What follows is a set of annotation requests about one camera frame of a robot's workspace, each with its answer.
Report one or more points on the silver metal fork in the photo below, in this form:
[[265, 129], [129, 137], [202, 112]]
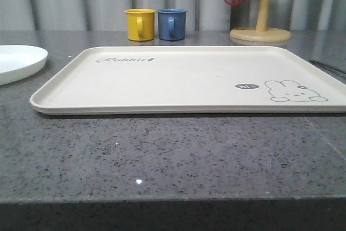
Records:
[[325, 65]]

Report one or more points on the white round plate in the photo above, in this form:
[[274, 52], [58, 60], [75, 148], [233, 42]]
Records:
[[21, 61]]

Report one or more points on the beige rabbit serving tray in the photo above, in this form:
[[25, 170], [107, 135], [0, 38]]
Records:
[[189, 79]]

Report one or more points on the blue enamel mug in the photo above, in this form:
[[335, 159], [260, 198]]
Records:
[[171, 24]]

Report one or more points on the yellow enamel mug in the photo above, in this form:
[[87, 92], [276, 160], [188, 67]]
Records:
[[140, 24]]

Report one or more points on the wooden mug tree stand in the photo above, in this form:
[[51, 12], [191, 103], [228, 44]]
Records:
[[261, 33]]

